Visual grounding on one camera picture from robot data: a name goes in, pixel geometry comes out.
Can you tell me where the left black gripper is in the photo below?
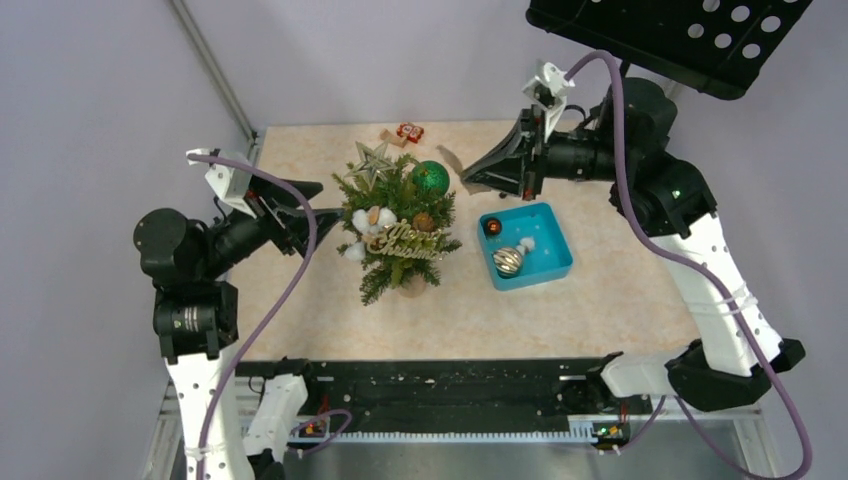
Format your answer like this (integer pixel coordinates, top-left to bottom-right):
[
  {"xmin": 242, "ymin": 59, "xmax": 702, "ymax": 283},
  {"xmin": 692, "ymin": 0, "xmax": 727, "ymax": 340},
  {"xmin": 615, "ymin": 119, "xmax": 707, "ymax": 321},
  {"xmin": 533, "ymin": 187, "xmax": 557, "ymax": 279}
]
[{"xmin": 200, "ymin": 166, "xmax": 346, "ymax": 275}]

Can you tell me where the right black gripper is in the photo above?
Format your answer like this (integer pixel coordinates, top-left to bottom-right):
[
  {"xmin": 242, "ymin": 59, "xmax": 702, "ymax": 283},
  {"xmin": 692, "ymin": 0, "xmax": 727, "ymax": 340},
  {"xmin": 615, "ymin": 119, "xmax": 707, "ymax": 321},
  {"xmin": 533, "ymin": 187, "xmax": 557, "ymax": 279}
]
[{"xmin": 462, "ymin": 104, "xmax": 631, "ymax": 203}]

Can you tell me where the green glitter ball ornament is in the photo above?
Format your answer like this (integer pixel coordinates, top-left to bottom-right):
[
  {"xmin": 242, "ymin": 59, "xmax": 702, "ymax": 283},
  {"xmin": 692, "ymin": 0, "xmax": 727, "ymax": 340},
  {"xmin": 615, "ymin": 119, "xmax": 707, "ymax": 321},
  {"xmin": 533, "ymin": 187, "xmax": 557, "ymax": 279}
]
[{"xmin": 411, "ymin": 160, "xmax": 450, "ymax": 195}]

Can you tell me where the teal plastic tray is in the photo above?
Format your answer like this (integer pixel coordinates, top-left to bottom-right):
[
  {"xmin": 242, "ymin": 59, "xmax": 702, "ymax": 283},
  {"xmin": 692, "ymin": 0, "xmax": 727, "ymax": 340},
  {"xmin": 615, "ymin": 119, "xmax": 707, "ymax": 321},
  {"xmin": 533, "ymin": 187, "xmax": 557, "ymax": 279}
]
[{"xmin": 477, "ymin": 202, "xmax": 575, "ymax": 291}]

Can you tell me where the white cotton boll sprig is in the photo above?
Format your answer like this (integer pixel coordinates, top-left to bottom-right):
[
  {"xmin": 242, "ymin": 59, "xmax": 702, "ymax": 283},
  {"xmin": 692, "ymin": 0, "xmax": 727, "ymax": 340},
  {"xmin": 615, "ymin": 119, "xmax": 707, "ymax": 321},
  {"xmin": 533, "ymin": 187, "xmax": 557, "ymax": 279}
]
[{"xmin": 342, "ymin": 205, "xmax": 398, "ymax": 262}]

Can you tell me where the silver gold star topper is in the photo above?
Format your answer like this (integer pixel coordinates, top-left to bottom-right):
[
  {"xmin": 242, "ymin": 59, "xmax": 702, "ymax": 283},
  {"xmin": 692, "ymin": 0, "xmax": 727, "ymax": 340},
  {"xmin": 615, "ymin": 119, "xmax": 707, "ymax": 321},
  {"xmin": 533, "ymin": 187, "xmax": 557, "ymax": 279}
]
[{"xmin": 345, "ymin": 141, "xmax": 397, "ymax": 190}]

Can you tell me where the pine cone ornament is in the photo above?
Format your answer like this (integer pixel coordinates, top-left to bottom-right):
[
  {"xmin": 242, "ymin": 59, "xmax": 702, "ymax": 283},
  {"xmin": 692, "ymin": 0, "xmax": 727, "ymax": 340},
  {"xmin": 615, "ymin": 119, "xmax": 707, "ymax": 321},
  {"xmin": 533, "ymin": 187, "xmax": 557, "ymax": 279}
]
[{"xmin": 411, "ymin": 212, "xmax": 437, "ymax": 233}]

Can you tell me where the small green christmas tree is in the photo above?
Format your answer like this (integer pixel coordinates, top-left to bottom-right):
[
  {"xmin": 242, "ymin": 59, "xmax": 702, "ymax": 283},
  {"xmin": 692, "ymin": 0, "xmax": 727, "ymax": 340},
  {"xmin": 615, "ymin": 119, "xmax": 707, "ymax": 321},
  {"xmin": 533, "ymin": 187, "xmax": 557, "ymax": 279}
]
[{"xmin": 332, "ymin": 153, "xmax": 462, "ymax": 306}]

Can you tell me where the gold glitter word ornament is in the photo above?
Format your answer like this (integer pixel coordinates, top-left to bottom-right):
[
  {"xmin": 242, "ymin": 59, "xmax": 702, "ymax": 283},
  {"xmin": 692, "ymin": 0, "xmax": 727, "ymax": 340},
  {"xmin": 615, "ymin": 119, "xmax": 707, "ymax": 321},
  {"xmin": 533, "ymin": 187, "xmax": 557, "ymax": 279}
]
[{"xmin": 368, "ymin": 220, "xmax": 447, "ymax": 260}]

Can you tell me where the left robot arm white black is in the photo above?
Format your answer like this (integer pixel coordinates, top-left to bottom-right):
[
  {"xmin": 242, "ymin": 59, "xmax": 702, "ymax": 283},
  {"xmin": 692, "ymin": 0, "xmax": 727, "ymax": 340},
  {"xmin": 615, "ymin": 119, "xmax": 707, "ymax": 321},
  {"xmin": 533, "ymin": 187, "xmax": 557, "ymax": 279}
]
[{"xmin": 133, "ymin": 175, "xmax": 343, "ymax": 479}]

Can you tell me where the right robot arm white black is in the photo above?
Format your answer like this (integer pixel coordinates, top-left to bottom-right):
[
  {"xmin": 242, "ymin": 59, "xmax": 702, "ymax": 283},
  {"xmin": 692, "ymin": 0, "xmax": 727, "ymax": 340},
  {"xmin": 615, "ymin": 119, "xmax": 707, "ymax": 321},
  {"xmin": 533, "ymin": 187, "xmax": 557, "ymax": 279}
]
[{"xmin": 460, "ymin": 78, "xmax": 806, "ymax": 412}]

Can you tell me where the copper shiny ball ornament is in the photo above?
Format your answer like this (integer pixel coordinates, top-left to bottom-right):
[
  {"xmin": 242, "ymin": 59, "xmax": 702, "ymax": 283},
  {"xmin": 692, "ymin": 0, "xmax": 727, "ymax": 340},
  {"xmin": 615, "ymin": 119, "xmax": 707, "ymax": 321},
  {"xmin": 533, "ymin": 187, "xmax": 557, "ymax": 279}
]
[{"xmin": 484, "ymin": 217, "xmax": 503, "ymax": 237}]

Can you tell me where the white cotton ball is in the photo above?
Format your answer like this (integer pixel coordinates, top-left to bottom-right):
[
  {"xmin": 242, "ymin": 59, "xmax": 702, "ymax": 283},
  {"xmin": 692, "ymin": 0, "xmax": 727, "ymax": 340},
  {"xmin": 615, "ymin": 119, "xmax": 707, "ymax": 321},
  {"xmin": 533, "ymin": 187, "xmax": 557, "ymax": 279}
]
[{"xmin": 516, "ymin": 237, "xmax": 536, "ymax": 256}]

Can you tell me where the red gift box ornament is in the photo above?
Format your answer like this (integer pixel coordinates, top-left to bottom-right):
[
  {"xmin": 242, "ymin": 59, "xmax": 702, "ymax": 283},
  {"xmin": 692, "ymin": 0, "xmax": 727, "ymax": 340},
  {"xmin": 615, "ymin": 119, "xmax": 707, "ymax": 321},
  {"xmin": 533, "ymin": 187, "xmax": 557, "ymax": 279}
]
[{"xmin": 396, "ymin": 122, "xmax": 425, "ymax": 144}]

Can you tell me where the silver striped ball ornament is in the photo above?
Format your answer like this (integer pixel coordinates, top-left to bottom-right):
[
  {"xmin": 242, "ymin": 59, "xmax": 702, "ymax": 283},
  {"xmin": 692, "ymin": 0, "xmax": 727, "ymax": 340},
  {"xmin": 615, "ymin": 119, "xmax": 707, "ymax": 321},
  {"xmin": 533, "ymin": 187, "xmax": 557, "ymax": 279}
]
[{"xmin": 492, "ymin": 245, "xmax": 526, "ymax": 278}]

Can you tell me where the small wooden block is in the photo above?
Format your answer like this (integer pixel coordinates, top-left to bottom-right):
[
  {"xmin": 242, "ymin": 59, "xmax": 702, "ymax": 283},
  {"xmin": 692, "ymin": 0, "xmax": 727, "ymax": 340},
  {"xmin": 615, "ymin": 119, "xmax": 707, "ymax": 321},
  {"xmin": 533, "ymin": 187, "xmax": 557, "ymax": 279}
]
[{"xmin": 378, "ymin": 129, "xmax": 408, "ymax": 148}]

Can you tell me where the black music stand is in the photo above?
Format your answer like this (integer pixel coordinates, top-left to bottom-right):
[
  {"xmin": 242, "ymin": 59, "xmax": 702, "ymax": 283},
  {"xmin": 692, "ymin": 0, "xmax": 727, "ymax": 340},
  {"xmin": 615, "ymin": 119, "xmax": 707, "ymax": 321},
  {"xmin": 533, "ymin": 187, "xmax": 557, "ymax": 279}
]
[{"xmin": 525, "ymin": 0, "xmax": 812, "ymax": 101}]

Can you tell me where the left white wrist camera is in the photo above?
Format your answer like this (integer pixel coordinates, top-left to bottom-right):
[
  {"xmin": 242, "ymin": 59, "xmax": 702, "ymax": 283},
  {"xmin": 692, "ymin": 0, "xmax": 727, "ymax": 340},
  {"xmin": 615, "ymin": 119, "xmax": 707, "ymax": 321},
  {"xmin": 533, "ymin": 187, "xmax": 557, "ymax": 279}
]
[{"xmin": 186, "ymin": 148, "xmax": 257, "ymax": 218}]

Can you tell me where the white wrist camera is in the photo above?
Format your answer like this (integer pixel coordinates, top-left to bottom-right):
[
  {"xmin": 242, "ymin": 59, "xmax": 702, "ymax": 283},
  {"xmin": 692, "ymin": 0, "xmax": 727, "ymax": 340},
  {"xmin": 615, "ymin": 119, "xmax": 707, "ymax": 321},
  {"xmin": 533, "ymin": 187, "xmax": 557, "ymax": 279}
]
[
  {"xmin": 186, "ymin": 148, "xmax": 257, "ymax": 218},
  {"xmin": 522, "ymin": 60, "xmax": 576, "ymax": 142}
]

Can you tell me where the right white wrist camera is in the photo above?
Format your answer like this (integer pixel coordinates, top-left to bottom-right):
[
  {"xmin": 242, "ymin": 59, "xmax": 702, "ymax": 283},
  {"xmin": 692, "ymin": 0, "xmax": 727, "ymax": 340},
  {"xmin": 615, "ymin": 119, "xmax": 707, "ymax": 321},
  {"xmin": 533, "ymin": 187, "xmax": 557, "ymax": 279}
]
[{"xmin": 522, "ymin": 60, "xmax": 576, "ymax": 142}]

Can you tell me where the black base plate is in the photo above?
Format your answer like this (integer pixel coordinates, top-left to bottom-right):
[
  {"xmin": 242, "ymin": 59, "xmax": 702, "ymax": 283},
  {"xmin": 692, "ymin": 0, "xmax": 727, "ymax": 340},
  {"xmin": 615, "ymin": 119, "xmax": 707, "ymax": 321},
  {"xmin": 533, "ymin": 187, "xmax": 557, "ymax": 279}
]
[{"xmin": 236, "ymin": 358, "xmax": 652, "ymax": 435}]

